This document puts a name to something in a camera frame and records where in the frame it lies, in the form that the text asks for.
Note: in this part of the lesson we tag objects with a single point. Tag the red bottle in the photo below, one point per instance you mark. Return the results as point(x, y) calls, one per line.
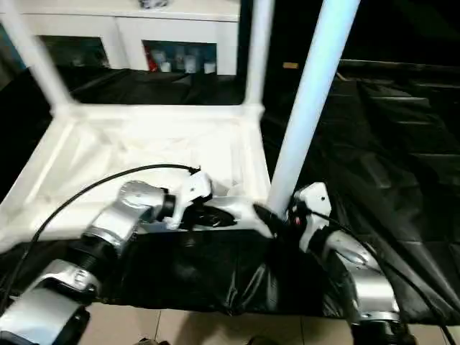
point(154, 63)

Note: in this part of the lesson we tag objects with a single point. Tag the dark robot waist part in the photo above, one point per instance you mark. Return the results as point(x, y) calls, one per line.
point(152, 340)
point(263, 340)

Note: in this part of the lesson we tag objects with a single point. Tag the dark metal bar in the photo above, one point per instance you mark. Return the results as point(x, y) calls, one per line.
point(395, 64)

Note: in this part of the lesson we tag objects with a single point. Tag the white plastic table top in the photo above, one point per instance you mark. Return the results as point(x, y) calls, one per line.
point(161, 143)

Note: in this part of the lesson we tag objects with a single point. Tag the small white jar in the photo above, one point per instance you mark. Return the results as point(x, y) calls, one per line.
point(165, 67)
point(189, 64)
point(209, 68)

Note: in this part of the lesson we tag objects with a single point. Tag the dark speckled object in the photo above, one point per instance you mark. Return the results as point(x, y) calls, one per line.
point(154, 3)

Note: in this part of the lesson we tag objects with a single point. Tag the small tan block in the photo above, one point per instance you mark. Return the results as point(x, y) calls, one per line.
point(290, 65)

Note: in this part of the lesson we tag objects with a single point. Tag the black mat cover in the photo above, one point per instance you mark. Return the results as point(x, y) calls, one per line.
point(395, 143)

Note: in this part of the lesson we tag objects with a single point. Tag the white glass door cabinet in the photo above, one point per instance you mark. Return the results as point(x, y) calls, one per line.
point(179, 25)

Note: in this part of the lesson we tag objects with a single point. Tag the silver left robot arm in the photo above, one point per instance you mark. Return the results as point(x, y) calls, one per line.
point(118, 212)

